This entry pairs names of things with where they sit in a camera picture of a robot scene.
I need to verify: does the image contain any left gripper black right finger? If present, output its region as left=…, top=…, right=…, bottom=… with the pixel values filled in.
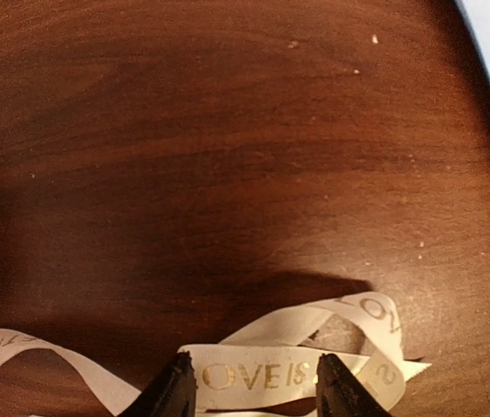
left=315, top=354, right=391, bottom=417

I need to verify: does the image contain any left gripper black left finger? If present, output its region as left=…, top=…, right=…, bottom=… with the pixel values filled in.
left=125, top=351, right=196, bottom=417

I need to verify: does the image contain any cream printed ribbon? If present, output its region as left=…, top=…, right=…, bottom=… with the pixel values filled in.
left=0, top=292, right=429, bottom=416

